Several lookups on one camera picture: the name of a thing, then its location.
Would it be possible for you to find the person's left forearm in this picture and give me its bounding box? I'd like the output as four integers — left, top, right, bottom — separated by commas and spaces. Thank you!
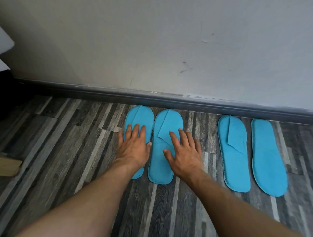
14, 159, 145, 237

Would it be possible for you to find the dark grey baseboard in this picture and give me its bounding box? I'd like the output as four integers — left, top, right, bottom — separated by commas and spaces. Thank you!
13, 78, 313, 125

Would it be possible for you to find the person's right forearm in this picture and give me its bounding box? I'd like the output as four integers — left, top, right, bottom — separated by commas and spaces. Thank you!
181, 171, 304, 237

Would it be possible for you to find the light wooden cabinet panel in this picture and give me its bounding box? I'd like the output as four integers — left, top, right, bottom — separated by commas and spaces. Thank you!
0, 156, 23, 177

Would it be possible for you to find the person's right hand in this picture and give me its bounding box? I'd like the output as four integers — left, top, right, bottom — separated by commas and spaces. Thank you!
163, 129, 205, 181

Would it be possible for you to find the blue slipper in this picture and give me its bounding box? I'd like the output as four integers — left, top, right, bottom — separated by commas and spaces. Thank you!
217, 115, 251, 193
251, 118, 288, 197
123, 105, 155, 180
147, 109, 184, 185

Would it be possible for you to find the white hanging curtain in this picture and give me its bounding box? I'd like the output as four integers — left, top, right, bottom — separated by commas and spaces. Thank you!
0, 25, 15, 71

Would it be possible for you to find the person's left hand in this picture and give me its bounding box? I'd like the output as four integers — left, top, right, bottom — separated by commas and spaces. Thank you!
116, 124, 153, 171

